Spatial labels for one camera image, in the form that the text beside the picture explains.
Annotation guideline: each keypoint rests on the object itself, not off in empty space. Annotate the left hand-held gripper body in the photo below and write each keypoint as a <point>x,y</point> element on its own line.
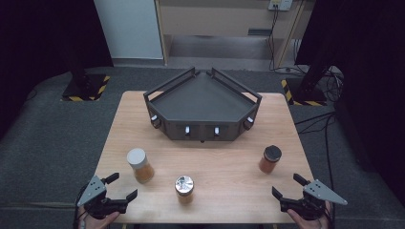
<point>94,191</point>

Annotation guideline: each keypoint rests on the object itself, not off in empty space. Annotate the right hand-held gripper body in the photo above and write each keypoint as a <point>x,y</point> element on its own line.
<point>318,192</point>

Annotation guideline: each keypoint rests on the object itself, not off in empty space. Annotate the white lid spice jar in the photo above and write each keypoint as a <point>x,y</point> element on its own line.
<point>140,165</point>

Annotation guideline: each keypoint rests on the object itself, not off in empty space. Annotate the black lid spice jar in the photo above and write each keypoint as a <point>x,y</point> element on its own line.
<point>270,159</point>

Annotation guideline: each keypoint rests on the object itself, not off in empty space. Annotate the silver lid spice jar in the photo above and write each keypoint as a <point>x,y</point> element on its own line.
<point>184,188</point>

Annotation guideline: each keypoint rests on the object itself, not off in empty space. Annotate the dark grey corner rack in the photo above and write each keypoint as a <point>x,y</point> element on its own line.
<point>202,101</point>

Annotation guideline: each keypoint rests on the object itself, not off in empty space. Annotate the person's left hand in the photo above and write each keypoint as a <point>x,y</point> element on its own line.
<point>95,223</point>

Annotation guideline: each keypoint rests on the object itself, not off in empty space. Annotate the person's right hand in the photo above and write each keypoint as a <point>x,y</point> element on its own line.
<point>310,224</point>

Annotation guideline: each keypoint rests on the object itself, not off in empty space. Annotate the black stand with striped base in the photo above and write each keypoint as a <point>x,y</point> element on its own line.
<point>84,87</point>
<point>307,92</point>

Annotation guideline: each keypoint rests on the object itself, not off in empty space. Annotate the black curtain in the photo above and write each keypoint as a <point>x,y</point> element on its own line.
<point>44,35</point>
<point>366,63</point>

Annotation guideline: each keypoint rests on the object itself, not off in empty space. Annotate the white panel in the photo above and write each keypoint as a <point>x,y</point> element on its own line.
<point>130,28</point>

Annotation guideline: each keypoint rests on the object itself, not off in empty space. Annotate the white power outlet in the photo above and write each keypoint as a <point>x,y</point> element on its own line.
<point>280,4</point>

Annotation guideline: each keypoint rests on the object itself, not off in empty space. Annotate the wooden cabinet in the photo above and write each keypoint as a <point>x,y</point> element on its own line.
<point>219,19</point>

